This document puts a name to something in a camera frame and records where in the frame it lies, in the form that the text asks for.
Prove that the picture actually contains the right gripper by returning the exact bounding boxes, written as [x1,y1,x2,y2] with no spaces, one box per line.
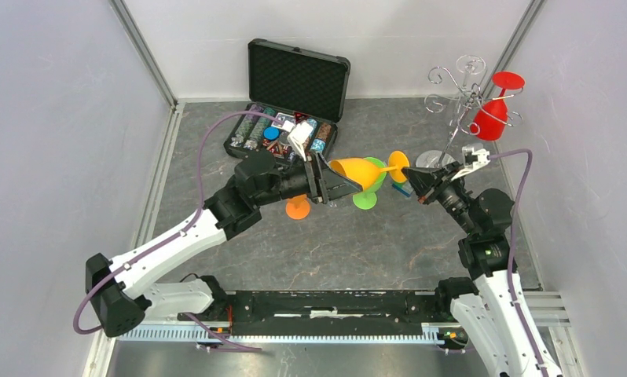
[401,160,479,236]

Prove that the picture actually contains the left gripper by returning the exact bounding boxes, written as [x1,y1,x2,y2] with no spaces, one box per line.
[254,150,363,207]

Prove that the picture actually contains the orange wine glass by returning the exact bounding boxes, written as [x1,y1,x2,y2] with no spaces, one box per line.
[285,195,310,220]

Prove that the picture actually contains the yellow wine glass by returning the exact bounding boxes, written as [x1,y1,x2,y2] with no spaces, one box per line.
[329,151,410,191]

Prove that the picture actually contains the green wine glass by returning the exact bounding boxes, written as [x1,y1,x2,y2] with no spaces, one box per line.
[352,157,387,210]

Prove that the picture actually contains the red wine glass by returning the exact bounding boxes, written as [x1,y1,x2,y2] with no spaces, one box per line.
[469,71,526,141]

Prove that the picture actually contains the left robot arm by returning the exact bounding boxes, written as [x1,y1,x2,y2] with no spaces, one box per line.
[74,151,362,338]

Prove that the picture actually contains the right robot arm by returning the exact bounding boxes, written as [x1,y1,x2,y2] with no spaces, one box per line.
[401,163,563,376]

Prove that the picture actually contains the chrome wine glass rack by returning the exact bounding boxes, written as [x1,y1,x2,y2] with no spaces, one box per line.
[416,54,526,168]

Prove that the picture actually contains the green blue toy bricks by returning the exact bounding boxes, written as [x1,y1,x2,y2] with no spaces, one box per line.
[391,181,413,197]

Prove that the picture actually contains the blue dealer chip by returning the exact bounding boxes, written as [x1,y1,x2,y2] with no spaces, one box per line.
[263,126,281,141]

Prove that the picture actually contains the black poker chip case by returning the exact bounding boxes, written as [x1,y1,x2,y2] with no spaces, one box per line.
[224,38,351,166]

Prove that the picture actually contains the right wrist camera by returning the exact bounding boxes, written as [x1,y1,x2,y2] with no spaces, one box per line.
[451,143,490,181]

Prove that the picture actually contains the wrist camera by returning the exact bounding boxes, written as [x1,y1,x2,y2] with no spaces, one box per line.
[281,120,314,161]
[451,143,490,181]

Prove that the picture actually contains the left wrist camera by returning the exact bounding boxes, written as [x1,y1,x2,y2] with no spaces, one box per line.
[281,120,314,161]

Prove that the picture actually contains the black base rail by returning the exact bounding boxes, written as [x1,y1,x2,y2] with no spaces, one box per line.
[178,289,486,337]

